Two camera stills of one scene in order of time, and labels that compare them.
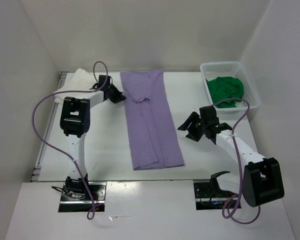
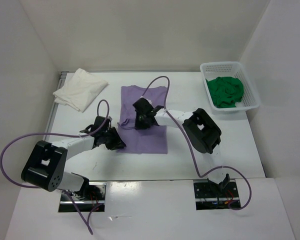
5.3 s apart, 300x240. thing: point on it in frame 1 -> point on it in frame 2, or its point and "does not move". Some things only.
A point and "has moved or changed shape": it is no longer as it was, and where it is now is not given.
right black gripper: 193,117 -> 139,125
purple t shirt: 153,143 has moved or changed shape
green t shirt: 223,88 does not move
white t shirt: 79,80 does not move
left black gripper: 119,97 -> 117,142
